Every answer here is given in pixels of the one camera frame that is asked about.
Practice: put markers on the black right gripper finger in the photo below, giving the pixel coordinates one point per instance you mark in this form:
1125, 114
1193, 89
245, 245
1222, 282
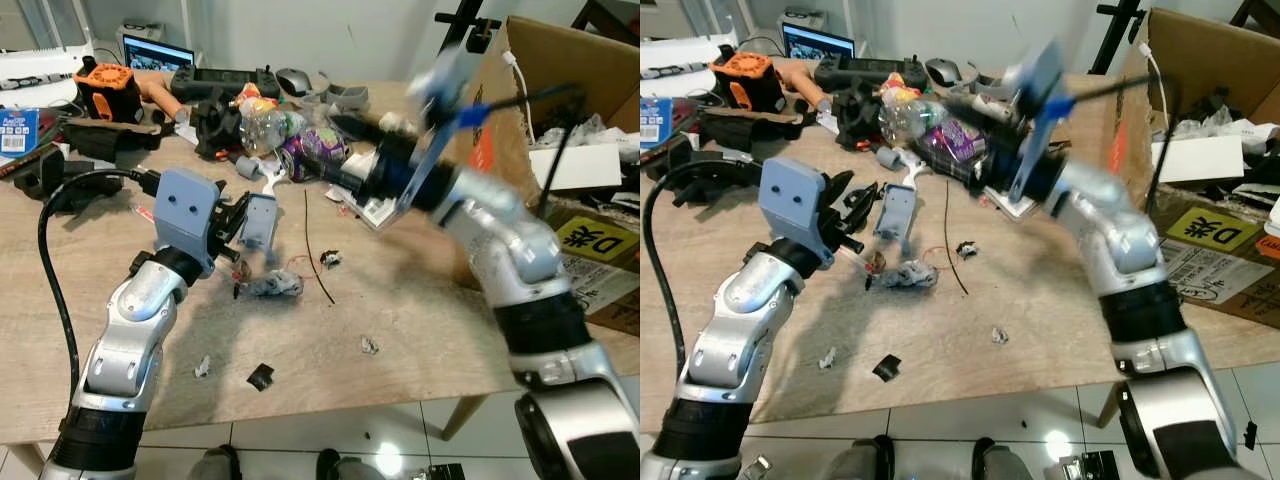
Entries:
985, 132
350, 160
975, 104
355, 130

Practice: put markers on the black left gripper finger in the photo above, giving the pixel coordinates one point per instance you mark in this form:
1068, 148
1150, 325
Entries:
238, 200
866, 222
864, 196
244, 226

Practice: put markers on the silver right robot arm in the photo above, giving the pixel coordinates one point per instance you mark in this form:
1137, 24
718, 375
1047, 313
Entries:
520, 260
1130, 260

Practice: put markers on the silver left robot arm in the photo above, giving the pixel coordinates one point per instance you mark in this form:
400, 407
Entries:
735, 335
130, 330

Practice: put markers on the blue-grey printed plastic part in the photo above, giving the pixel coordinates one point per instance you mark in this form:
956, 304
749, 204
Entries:
260, 222
895, 212

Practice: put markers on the purple crumpled wrapper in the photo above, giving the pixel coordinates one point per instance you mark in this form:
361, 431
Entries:
312, 152
955, 142

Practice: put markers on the grey computer mouse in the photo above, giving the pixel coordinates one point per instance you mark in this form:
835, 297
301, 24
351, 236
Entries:
294, 80
942, 71

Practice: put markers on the clear plastic bottle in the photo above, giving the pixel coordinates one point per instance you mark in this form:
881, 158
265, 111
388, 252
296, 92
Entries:
910, 115
265, 125

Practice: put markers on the grey crumpled paper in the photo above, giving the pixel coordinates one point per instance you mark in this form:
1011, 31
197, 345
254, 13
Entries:
272, 286
910, 276

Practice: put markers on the black fan part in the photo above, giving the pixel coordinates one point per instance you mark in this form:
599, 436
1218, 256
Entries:
858, 115
215, 125

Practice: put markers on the small dark scrap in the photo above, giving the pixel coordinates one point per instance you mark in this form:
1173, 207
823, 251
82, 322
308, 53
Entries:
967, 249
331, 259

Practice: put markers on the black handheld controller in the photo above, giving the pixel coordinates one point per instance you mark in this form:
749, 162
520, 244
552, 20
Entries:
868, 72
225, 82

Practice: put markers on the small white paper scrap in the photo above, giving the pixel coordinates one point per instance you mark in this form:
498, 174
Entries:
1000, 336
370, 346
202, 367
827, 359

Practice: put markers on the black tape scrap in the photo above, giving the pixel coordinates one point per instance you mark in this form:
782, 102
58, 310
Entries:
886, 369
260, 378

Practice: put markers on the black stand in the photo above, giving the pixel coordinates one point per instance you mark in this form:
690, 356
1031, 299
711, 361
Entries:
1118, 25
462, 20

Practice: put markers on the open laptop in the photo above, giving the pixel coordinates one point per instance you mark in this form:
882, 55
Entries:
818, 43
158, 55

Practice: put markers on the orange and black device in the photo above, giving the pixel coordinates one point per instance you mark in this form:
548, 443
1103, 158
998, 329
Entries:
748, 80
108, 90

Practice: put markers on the white paper sheet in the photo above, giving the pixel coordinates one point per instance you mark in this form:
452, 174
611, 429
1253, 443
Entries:
1200, 160
580, 168

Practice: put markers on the blue and white box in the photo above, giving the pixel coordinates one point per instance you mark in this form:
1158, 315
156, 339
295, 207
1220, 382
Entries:
655, 122
18, 133

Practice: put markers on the brown cardboard box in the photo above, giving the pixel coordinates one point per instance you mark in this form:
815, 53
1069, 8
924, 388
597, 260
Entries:
590, 80
1210, 60

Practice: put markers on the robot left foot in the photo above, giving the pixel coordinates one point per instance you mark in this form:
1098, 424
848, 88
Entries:
862, 460
215, 465

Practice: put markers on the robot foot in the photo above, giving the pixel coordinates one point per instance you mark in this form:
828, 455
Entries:
215, 465
862, 460
1005, 462
342, 467

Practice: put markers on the wooden table leg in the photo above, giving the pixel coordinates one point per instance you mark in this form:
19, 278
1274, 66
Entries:
462, 415
1108, 405

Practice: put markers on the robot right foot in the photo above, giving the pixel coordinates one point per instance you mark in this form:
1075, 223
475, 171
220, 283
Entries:
342, 467
1005, 462

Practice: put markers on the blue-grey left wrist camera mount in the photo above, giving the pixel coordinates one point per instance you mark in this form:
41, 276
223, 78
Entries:
790, 200
185, 212

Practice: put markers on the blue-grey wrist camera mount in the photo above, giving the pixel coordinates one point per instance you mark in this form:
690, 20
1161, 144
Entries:
185, 212
440, 120
1035, 110
790, 200

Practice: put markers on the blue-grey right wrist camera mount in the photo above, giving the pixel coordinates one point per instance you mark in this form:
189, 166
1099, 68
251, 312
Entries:
440, 120
1035, 110

